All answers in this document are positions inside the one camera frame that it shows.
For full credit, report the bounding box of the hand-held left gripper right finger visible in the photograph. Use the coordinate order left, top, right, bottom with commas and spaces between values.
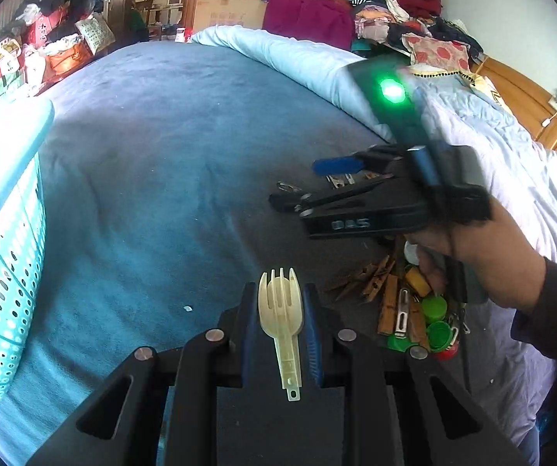
302, 284, 526, 466

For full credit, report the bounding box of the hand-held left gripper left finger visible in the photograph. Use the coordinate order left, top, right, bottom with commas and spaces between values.
26, 282, 260, 466

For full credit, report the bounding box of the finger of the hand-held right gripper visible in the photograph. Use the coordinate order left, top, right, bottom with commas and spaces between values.
313, 147, 408, 179
269, 175, 420, 217

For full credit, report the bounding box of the cream plastic fork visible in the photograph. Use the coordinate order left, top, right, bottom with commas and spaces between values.
258, 267, 303, 403

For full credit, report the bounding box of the person's right hand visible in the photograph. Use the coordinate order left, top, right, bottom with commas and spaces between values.
404, 199, 551, 309

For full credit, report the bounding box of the light blue quilt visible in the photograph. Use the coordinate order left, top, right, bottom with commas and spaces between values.
191, 24, 557, 447

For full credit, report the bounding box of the pile of wooden clothespins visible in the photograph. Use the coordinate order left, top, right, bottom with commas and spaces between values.
327, 252, 432, 350

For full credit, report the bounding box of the magenta cloth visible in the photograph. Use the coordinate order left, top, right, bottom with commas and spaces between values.
263, 0, 357, 52

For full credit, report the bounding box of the pile of clothes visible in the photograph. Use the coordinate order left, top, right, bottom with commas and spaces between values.
329, 0, 483, 78

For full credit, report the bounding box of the teal laundry basket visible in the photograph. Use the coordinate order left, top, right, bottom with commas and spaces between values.
0, 97, 56, 418

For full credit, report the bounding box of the pile of bags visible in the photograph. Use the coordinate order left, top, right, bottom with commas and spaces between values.
0, 0, 114, 98

